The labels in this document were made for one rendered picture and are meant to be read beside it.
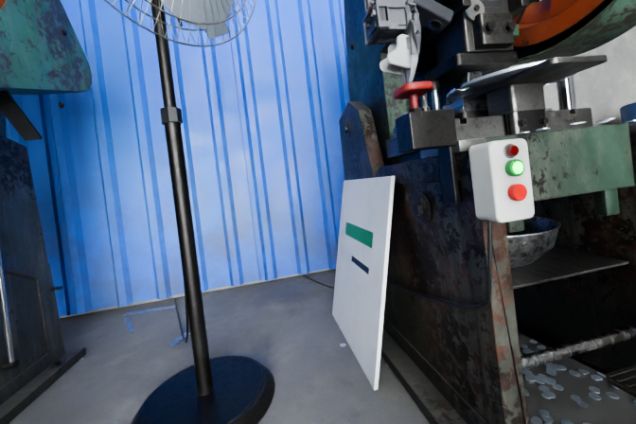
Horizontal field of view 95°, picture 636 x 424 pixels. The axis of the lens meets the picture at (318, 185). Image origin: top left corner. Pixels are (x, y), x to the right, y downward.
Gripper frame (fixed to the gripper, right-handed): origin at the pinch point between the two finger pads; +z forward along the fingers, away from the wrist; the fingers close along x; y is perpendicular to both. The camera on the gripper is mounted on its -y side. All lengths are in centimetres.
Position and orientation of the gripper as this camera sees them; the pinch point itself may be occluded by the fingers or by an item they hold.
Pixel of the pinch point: (411, 79)
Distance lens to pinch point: 64.1
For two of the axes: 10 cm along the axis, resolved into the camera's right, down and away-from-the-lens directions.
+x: 1.9, -0.2, -9.8
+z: 1.2, 9.9, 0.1
